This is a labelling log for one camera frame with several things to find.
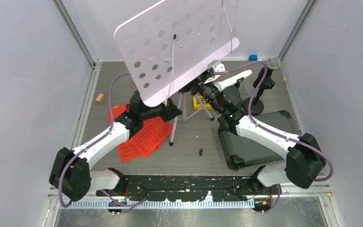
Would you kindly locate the white music stand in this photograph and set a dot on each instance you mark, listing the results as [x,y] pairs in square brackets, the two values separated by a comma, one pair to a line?
[170,43]

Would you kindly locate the right black mic stand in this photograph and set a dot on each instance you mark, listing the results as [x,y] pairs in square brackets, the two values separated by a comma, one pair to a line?
[257,105]

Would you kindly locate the yellow red blue toy block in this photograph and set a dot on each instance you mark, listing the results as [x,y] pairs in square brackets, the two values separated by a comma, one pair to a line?
[197,104]

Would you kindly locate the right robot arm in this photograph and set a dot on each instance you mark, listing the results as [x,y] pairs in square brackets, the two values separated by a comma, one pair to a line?
[303,159]

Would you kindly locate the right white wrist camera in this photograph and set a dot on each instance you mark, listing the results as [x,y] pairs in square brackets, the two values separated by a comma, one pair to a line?
[213,68]

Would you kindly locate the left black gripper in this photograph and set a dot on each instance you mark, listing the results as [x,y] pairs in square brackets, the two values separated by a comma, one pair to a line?
[169,110]

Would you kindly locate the black silver microphone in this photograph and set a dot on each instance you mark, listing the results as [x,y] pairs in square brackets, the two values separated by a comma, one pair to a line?
[264,80]

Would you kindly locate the small blue block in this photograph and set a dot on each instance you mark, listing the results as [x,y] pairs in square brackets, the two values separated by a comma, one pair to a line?
[253,57]

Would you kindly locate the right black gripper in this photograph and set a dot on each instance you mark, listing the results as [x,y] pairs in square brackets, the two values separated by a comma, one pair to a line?
[195,84]

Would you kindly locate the white toy microphone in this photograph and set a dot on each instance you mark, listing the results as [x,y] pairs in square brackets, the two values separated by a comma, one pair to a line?
[222,85]

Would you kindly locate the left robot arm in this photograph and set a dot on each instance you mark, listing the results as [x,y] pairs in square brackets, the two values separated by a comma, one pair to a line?
[72,171]

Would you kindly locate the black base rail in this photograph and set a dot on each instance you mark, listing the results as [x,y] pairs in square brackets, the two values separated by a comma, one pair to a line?
[193,192]

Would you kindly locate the tan wooden block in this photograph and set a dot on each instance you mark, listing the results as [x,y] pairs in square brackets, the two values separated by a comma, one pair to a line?
[100,98]

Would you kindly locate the black carrying case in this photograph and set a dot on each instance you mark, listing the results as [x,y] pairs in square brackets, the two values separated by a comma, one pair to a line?
[241,152]

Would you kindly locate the red sheet music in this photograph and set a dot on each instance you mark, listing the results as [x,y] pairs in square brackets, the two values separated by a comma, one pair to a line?
[127,152]
[151,136]

